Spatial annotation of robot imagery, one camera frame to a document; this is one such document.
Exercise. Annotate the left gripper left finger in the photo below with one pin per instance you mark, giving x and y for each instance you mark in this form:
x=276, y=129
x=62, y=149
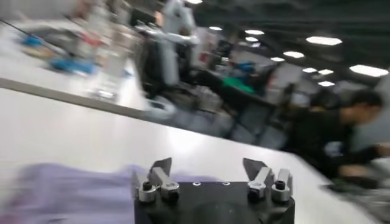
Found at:
x=158, y=182

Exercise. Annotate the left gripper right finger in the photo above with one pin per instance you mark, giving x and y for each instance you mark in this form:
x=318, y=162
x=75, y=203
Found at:
x=265, y=182

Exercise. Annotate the purple t-shirt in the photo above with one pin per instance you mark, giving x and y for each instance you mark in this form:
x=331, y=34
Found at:
x=61, y=191

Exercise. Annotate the white humanoid robot arm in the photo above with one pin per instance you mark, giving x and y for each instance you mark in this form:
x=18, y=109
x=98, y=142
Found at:
x=170, y=36

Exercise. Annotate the person in black clothes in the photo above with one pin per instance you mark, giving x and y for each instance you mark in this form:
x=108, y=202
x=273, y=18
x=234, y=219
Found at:
x=320, y=134

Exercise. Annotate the black table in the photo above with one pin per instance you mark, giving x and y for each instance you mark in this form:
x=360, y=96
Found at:
x=243, y=100

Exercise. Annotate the green cloth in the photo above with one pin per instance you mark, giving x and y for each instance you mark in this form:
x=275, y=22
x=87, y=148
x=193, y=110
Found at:
x=239, y=85

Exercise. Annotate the white ceiling light panel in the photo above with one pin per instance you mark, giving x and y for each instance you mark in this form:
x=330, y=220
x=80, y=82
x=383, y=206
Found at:
x=215, y=28
x=254, y=32
x=293, y=54
x=194, y=1
x=369, y=70
x=252, y=39
x=309, y=70
x=326, y=72
x=324, y=40
x=277, y=59
x=326, y=83

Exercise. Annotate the blue plastic bin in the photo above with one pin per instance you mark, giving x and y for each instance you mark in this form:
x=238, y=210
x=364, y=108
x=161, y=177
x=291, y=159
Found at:
x=245, y=67

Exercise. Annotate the white wheeled humanoid robot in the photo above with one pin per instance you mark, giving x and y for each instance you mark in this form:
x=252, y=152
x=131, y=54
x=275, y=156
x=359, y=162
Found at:
x=175, y=61

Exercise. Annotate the clear unlabelled water bottle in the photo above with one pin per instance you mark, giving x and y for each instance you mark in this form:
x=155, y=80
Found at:
x=111, y=67

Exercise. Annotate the blue snack packet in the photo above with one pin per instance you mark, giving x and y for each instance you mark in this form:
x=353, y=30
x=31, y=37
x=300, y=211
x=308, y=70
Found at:
x=30, y=41
x=73, y=65

